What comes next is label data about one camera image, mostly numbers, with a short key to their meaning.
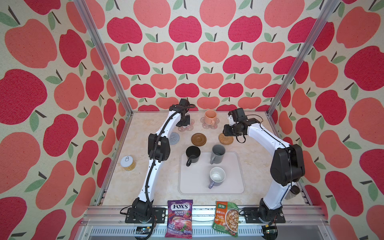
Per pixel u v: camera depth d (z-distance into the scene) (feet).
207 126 3.65
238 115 2.41
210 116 3.66
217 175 2.83
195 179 2.83
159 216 2.44
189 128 3.63
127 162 2.90
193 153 2.98
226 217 2.38
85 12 2.33
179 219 2.31
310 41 2.65
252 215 2.41
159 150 2.18
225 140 3.43
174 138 3.43
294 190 2.41
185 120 3.05
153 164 2.18
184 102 2.83
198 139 3.42
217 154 3.02
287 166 1.59
